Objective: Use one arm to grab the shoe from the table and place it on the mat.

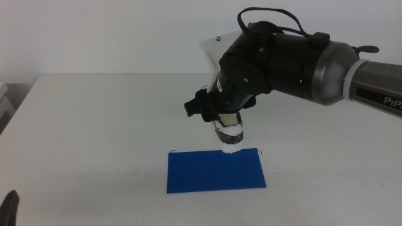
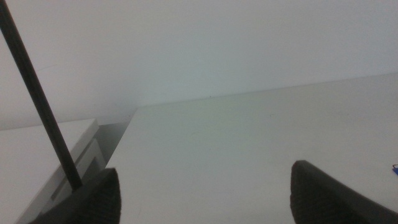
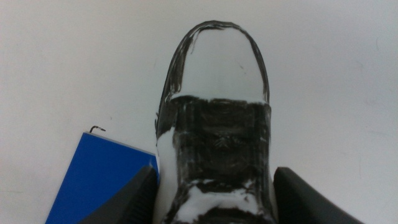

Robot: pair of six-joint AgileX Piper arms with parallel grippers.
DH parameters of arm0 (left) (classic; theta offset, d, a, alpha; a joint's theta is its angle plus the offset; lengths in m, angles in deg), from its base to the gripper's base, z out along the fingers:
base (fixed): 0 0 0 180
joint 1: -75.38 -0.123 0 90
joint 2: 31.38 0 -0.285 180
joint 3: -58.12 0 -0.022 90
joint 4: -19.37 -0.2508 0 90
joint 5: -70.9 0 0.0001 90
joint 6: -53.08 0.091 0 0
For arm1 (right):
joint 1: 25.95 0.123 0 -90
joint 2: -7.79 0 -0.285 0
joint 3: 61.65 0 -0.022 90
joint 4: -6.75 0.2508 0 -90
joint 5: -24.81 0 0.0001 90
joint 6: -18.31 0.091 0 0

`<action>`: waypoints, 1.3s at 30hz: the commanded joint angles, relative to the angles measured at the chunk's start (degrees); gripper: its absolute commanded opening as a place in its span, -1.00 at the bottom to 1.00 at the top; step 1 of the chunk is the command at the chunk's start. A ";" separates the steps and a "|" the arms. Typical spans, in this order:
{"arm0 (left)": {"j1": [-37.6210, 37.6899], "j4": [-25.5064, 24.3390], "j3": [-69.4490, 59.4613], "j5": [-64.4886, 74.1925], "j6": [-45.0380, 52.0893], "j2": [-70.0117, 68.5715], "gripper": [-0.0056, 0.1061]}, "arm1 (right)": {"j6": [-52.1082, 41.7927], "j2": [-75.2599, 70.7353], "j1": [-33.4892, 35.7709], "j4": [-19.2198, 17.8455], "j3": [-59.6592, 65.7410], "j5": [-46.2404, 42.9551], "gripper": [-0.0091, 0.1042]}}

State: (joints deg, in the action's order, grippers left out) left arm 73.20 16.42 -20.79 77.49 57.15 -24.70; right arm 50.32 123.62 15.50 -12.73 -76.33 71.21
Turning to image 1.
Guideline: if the blue rectangular mat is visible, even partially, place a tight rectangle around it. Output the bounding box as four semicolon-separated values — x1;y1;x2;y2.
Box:
166;148;268;195

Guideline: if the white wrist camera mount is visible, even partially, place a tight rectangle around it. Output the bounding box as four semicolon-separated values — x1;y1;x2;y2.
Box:
198;30;243;94

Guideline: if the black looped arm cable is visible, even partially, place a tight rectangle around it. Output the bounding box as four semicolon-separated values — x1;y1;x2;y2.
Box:
236;6;331;48

